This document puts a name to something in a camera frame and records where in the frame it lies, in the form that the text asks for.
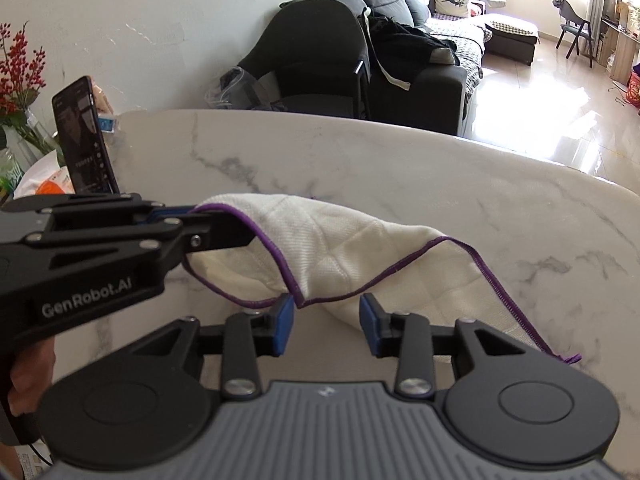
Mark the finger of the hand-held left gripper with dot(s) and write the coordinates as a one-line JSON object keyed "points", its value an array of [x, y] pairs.
{"points": [[170, 212], [225, 232]]}

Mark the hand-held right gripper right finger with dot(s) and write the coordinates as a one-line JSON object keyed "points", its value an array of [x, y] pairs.
{"points": [[370, 325]]}

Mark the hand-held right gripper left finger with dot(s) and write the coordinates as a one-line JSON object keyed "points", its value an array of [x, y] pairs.
{"points": [[282, 325]]}

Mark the white towel with purple trim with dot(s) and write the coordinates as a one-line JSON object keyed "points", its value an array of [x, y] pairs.
{"points": [[350, 255]]}

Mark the person's left hand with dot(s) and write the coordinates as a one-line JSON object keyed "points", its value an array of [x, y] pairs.
{"points": [[30, 380]]}

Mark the small blue packet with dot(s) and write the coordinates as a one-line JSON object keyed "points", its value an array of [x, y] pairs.
{"points": [[107, 123]]}

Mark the black smartphone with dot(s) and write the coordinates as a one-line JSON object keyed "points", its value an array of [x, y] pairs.
{"points": [[85, 140]]}

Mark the white and orange plastic bag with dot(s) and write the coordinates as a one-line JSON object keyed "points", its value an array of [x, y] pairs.
{"points": [[47, 180]]}

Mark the clear plastic bag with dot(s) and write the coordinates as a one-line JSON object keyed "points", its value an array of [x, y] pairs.
{"points": [[240, 87]]}

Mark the black draped cloth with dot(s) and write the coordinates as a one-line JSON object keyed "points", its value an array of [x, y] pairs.
{"points": [[310, 50]]}

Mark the red berry branches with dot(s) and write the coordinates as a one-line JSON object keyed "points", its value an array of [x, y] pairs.
{"points": [[20, 70]]}

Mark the dark grey sofa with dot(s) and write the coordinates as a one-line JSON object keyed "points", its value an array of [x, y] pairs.
{"points": [[440, 90]]}

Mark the checkered sofa throw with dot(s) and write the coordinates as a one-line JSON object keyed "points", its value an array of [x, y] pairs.
{"points": [[472, 47]]}

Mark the white deer print pillow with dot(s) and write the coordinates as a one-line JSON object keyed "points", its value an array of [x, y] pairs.
{"points": [[452, 1]]}

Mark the red bag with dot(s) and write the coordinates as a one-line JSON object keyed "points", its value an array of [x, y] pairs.
{"points": [[634, 90]]}

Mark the wooden chair with grey seat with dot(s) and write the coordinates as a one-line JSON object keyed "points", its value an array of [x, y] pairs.
{"points": [[575, 22]]}

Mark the wooden desk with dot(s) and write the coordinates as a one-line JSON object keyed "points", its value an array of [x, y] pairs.
{"points": [[620, 45]]}

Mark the grey window curtain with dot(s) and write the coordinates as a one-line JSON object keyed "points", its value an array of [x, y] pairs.
{"points": [[602, 0]]}

